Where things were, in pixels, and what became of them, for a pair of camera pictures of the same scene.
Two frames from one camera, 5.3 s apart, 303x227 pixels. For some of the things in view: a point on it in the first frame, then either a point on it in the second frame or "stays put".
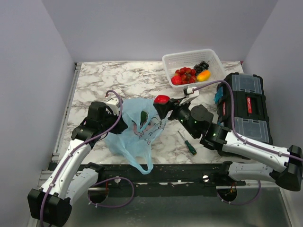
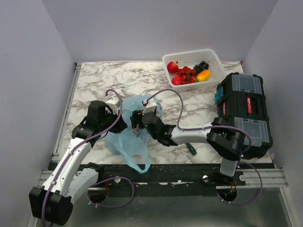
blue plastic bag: (145, 126) stays put
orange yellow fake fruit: (203, 75) stays put
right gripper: (163, 109) → (138, 116)
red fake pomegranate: (161, 99) → (173, 66)
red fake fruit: (176, 80) stays put
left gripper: (121, 126) stays put
